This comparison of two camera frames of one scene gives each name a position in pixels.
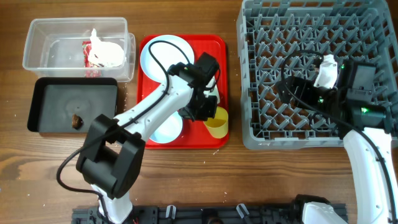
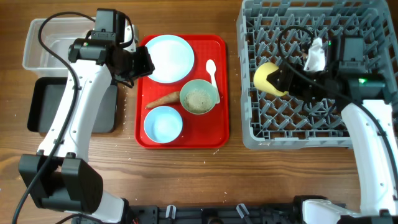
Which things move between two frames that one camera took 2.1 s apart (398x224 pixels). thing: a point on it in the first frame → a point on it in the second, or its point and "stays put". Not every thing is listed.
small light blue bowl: x=168 y=130 stays put
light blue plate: x=161 y=52 stays put
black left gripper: x=209 y=112 → x=145 y=68
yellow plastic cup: x=217 y=126 → x=261 y=73
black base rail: x=198 y=214 stays put
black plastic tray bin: x=53 y=101 stays put
